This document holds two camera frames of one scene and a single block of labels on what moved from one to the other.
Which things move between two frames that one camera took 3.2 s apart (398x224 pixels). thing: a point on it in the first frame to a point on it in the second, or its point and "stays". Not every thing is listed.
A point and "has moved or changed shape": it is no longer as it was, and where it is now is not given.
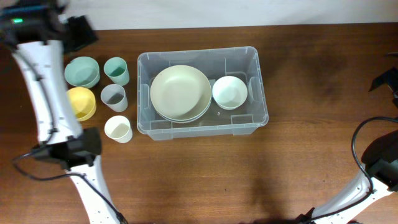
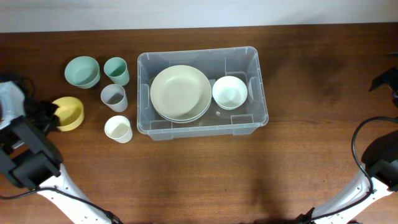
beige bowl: [180, 92] stays
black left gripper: [87, 32] to [53, 122]
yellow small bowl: [83, 102] has moved or changed shape
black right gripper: [390, 78] stays
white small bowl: [229, 93] stays
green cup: [116, 69] stays
